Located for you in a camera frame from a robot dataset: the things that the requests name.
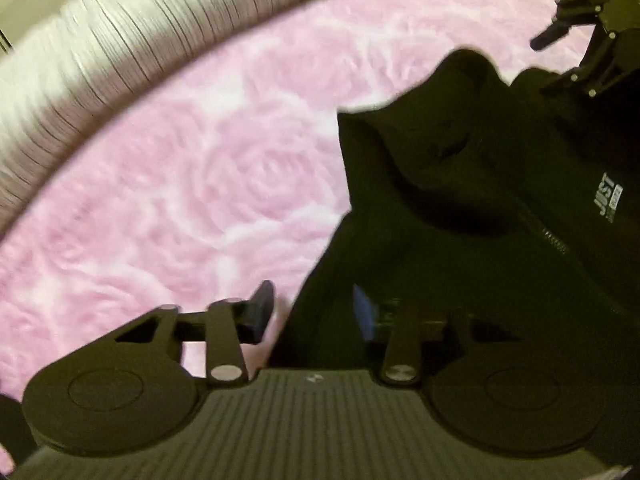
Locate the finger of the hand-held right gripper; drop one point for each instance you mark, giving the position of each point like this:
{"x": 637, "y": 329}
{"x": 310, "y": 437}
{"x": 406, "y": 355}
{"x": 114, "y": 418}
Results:
{"x": 547, "y": 37}
{"x": 597, "y": 72}

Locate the black zip jacket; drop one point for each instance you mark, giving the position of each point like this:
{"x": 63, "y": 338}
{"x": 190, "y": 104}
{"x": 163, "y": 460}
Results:
{"x": 465, "y": 240}

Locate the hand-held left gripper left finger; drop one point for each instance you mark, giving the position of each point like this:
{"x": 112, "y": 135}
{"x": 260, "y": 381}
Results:
{"x": 261, "y": 306}

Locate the pink rose print blanket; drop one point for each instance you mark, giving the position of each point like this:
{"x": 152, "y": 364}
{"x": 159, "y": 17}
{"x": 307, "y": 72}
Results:
{"x": 190, "y": 185}

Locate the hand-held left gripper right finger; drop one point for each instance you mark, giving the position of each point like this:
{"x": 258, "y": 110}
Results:
{"x": 363, "y": 311}

